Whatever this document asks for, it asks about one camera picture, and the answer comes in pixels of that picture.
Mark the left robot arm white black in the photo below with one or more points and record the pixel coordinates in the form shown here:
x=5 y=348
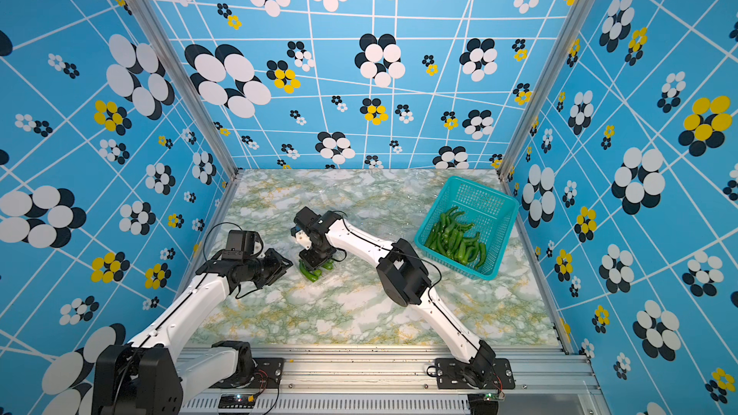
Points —
x=143 y=377

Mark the aluminium corner post left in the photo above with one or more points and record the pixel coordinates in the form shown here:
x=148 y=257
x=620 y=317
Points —
x=152 y=26

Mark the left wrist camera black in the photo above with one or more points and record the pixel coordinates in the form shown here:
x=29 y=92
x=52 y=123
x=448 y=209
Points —
x=242 y=245

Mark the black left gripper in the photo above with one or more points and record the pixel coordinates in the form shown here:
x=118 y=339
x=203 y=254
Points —
x=279 y=266

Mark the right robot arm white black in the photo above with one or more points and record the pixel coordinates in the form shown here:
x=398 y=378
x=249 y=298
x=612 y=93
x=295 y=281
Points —
x=405 y=279

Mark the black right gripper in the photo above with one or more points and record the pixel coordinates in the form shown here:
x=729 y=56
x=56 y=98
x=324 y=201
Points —
x=313 y=264

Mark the green peppers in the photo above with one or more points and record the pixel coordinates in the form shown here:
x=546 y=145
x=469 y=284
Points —
x=314 y=275
x=452 y=238

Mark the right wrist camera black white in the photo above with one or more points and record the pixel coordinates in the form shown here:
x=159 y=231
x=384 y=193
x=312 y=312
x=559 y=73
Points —
x=310 y=228

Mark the aluminium corner post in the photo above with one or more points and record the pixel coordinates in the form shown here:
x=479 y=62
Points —
x=568 y=34
x=152 y=26

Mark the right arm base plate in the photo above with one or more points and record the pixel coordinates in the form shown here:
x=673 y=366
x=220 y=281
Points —
x=450 y=374

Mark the circuit board right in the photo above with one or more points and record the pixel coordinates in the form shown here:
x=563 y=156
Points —
x=484 y=404

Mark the clear clamshell container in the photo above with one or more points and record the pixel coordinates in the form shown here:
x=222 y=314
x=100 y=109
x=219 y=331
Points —
x=342 y=253

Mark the teal plastic basket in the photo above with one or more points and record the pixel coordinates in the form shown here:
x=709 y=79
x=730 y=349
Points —
x=493 y=214

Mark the aluminium corner post right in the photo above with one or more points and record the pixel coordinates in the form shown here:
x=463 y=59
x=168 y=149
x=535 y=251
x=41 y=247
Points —
x=568 y=34

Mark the green circuit board left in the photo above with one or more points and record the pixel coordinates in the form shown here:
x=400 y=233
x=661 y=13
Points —
x=237 y=402

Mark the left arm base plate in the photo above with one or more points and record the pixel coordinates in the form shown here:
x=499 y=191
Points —
x=265 y=373

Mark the green peppers inside basket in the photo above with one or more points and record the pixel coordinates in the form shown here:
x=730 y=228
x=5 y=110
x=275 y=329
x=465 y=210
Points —
x=452 y=238

